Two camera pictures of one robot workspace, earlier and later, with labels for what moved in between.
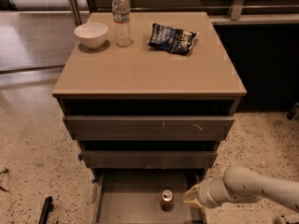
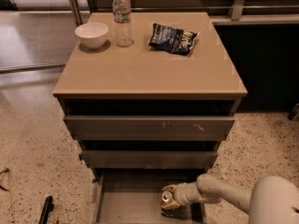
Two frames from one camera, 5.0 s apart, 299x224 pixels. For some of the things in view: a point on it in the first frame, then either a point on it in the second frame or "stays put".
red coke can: x=167 y=201 stays put
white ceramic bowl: x=92 y=35 stays put
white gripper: x=203 y=194 -> x=181 y=194
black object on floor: x=48 y=208 stays put
